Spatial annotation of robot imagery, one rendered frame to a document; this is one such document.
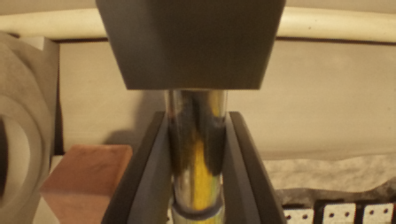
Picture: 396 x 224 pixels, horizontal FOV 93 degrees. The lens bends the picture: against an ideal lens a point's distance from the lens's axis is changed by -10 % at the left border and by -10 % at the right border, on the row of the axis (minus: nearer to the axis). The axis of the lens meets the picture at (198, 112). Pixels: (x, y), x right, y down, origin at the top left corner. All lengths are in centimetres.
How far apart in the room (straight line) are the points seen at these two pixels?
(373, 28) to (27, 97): 39
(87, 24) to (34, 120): 12
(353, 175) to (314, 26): 22
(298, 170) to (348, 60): 16
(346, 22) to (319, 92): 9
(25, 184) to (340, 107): 37
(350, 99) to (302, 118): 7
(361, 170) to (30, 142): 41
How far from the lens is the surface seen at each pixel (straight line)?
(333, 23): 28
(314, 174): 34
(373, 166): 37
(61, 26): 29
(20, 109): 25
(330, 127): 32
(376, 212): 40
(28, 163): 26
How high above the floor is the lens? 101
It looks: 84 degrees down
